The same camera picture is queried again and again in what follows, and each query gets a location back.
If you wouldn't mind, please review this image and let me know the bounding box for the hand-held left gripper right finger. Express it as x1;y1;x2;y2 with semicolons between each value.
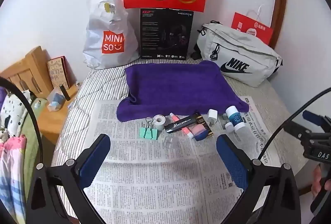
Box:
216;133;303;224

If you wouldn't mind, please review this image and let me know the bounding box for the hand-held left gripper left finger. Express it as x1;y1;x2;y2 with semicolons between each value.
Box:
26;133;112;224

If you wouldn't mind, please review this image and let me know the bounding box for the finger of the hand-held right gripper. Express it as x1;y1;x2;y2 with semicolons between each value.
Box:
302;110;331;134
284;120;322;146

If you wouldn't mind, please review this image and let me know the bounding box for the pink and blue round puff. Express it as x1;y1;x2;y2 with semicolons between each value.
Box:
191;124;211;142

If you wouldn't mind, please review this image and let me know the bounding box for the white and blue bottle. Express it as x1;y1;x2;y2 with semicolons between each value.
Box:
225;106;245;132

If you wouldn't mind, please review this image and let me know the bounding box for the white charger plug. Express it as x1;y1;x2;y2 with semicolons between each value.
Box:
207;109;220;126

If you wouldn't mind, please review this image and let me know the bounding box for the dark brown gold box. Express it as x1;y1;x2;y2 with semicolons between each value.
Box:
193;111;215;138

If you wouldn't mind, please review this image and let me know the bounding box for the pink tube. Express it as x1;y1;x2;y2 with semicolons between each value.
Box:
169;113;195;139

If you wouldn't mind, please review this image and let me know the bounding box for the mint green binder clip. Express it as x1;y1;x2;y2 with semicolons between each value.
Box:
139;117;159;140

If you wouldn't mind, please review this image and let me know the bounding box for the black slim box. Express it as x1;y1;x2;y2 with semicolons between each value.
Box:
164;115;200;134

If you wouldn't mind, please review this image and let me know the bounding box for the small clear plastic bottle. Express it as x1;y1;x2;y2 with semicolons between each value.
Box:
164;136;179;149

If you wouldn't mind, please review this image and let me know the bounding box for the white tape roll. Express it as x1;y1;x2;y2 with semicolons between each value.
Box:
152;115;166;132

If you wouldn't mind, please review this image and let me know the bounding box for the person's right hand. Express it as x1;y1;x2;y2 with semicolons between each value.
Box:
311;165;327;199

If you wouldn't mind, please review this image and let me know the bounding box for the wooden nightstand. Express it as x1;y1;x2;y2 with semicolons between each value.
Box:
36;83;84;146

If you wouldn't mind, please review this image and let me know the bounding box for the newspaper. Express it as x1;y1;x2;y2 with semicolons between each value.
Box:
83;95;277;224

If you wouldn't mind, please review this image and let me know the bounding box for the light blue small box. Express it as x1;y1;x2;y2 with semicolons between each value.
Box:
47;88;66;112

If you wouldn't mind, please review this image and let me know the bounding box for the small black stick device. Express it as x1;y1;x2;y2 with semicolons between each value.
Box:
59;84;72;102

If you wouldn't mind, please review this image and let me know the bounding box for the striped bed sheet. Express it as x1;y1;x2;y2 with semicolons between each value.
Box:
50;53;312;204

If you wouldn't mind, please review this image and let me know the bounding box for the pink cloth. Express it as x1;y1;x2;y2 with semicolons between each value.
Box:
0;135;28;215

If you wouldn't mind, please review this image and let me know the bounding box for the kraft patterned notebook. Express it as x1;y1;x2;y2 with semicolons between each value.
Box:
47;56;72;90

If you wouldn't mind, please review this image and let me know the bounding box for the grey waist bag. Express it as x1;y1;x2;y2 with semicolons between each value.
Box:
193;20;283;88

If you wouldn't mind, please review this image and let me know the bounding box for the purple towel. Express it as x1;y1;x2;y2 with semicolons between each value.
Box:
116;60;250;123

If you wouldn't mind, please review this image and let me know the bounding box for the polka dot cloth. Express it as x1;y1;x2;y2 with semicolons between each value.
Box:
0;86;35;142

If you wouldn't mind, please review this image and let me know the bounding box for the small red paper bag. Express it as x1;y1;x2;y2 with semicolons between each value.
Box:
231;5;274;47

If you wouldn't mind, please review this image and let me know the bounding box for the wooden headboard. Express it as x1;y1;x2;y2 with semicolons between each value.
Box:
0;46;53;100

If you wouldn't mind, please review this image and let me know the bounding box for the white plastic shopping bag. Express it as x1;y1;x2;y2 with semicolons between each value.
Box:
82;0;140;70

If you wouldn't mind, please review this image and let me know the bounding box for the black headphone box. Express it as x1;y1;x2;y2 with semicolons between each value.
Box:
139;7;194;61

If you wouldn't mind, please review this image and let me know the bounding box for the black cable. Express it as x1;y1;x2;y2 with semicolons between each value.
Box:
0;77;44;165
258;87;331;160

